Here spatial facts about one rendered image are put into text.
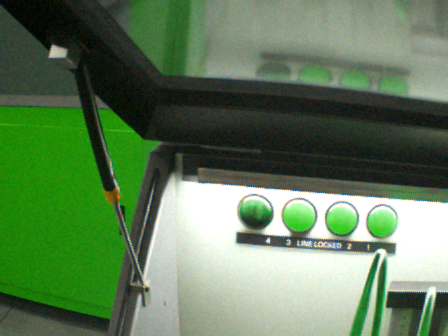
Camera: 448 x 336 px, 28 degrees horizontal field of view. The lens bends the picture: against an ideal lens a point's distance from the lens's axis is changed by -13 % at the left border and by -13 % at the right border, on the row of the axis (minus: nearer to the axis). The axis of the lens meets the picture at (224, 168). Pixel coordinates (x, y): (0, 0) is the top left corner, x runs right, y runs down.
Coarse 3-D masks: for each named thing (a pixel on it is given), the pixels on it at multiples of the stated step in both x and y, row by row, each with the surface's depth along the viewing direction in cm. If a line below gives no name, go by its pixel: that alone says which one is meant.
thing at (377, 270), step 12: (384, 252) 111; (372, 264) 106; (384, 264) 116; (372, 276) 103; (384, 276) 119; (372, 288) 102; (384, 288) 121; (360, 300) 100; (384, 300) 123; (360, 312) 99; (360, 324) 98; (372, 324) 126
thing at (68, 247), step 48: (0, 48) 371; (0, 96) 377; (48, 96) 370; (96, 96) 365; (0, 144) 383; (48, 144) 376; (144, 144) 368; (0, 192) 390; (48, 192) 382; (96, 192) 376; (0, 240) 397; (48, 240) 389; (96, 240) 382; (0, 288) 406; (48, 288) 397; (96, 288) 389
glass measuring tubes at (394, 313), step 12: (396, 288) 130; (408, 288) 129; (420, 288) 129; (444, 288) 128; (396, 300) 129; (408, 300) 129; (420, 300) 128; (444, 300) 127; (396, 312) 130; (408, 312) 132; (420, 312) 130; (444, 312) 131; (384, 324) 134; (396, 324) 131; (408, 324) 133; (432, 324) 130; (444, 324) 131
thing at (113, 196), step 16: (80, 64) 103; (80, 80) 104; (80, 96) 106; (96, 112) 108; (96, 128) 109; (96, 144) 110; (96, 160) 112; (112, 176) 114; (112, 192) 115; (128, 240) 121; (144, 288) 126; (144, 304) 126
